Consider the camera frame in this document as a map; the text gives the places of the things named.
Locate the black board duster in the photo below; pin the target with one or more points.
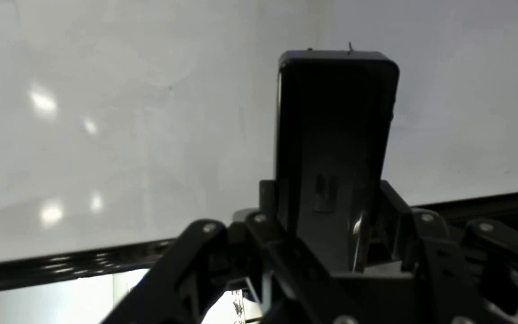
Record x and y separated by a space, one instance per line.
335 112

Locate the large whiteboard black frame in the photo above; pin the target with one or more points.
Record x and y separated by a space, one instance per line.
122 121

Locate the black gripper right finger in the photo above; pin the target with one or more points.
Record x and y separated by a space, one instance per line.
457 260

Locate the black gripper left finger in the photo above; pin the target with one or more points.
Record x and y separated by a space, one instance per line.
207 258

